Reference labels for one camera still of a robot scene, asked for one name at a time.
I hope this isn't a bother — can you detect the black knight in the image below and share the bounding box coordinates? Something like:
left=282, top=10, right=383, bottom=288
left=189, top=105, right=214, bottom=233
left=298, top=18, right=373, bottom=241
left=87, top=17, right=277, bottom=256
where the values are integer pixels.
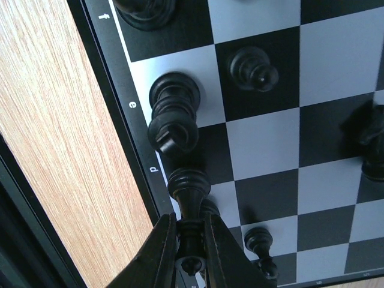
left=340, top=100, right=383, bottom=182

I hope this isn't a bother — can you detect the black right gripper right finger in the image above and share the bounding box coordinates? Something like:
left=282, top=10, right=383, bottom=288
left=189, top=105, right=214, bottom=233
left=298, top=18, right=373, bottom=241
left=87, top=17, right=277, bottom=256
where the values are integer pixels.
left=204, top=215, right=277, bottom=288

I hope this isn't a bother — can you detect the black queen chess piece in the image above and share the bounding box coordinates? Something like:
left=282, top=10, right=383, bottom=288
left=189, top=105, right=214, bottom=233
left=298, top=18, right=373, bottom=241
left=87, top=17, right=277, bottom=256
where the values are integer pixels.
left=167, top=168, right=211, bottom=277

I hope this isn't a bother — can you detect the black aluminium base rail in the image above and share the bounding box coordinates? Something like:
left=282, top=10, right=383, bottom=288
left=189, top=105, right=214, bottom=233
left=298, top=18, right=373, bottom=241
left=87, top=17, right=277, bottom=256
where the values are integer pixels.
left=1, top=139, right=86, bottom=287

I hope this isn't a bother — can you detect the black pawn on board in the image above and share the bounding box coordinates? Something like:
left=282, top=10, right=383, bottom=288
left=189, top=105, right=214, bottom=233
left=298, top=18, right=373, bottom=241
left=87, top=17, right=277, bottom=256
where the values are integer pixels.
left=227, top=46, right=279, bottom=92

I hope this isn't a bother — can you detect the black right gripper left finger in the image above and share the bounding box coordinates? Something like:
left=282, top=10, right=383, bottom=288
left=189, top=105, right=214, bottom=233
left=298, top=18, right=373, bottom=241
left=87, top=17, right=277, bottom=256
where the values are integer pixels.
left=107, top=212, right=176, bottom=288

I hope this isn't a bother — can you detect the black bishop chess piece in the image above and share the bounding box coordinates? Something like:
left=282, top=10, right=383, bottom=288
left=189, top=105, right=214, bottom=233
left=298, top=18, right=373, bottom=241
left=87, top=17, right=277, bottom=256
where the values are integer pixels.
left=244, top=227, right=278, bottom=281

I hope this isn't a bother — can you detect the black and grey chessboard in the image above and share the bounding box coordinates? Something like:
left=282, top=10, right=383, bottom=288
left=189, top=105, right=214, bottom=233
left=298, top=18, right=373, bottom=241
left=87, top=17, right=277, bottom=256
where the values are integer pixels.
left=68, top=1, right=383, bottom=287

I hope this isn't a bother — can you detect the black king chess piece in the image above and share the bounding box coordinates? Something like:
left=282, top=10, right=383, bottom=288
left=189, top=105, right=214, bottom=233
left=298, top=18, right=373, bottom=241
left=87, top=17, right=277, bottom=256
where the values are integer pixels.
left=148, top=71, right=200, bottom=158

